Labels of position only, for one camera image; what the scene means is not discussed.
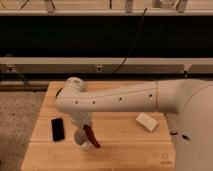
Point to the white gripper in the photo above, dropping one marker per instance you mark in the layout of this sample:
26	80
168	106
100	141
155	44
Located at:
80	119

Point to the red chili pepper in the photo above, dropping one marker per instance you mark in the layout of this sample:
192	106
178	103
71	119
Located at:
91	136

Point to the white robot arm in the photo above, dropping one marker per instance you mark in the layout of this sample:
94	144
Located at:
190	99

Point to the black smartphone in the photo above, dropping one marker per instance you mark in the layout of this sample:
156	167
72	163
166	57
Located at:
57	129

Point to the white soap bar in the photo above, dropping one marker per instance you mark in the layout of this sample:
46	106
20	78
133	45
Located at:
147	121

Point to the grey metal rail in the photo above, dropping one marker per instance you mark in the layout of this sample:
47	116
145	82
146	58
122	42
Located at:
107	65

